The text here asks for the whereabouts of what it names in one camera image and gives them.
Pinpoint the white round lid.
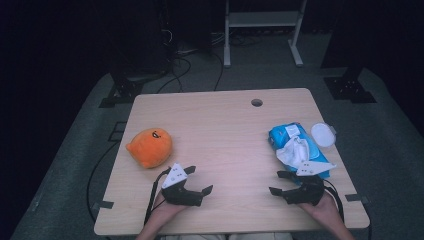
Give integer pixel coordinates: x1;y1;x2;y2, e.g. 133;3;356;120
310;122;337;149

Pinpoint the orange plush toy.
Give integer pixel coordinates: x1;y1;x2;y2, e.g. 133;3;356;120
125;127;174;169

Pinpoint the white wet wipe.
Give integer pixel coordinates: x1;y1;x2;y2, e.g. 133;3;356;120
275;135;311;173

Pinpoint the straight black floor cable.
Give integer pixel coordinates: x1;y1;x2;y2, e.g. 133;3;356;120
211;51;225;92

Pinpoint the hand-held gripper black cable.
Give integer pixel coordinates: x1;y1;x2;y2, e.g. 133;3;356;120
143;167;172;226
321;179;345;223

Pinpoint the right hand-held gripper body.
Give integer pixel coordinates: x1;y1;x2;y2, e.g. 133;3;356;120
283;160;337;206

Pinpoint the long black floor cable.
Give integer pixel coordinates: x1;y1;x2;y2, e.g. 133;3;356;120
86;140;120;224

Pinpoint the white metal desk frame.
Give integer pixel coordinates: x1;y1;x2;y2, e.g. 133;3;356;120
223;0;308;69

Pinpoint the blue wet wipes pack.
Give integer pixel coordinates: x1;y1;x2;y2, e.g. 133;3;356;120
268;122;332;182

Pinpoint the grey tape strip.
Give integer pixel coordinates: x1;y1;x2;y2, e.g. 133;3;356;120
344;193;370;205
91;199;115;211

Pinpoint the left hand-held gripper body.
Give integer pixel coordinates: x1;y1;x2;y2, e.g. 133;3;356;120
161;162;205;207

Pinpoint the person's right hand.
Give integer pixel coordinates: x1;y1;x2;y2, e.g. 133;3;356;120
299;192;341;228

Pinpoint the looped black floor cable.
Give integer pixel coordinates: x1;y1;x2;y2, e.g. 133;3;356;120
155;56;193;94

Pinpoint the person's left hand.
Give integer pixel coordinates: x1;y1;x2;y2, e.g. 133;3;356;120
151;192;188;223

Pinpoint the dark equipment tower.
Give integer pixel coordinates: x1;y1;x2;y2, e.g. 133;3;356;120
109;0;174;79

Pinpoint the left hand-held gripper black cable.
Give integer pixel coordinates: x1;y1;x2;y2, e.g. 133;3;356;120
143;167;172;226

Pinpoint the black stand base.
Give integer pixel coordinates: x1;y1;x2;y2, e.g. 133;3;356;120
98;74;144;109
323;66;378;104

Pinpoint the right hand-held gripper black cable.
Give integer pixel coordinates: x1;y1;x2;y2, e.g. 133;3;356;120
321;179;345;223

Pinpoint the bundle of floor cables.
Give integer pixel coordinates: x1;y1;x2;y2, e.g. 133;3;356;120
211;31;264;48

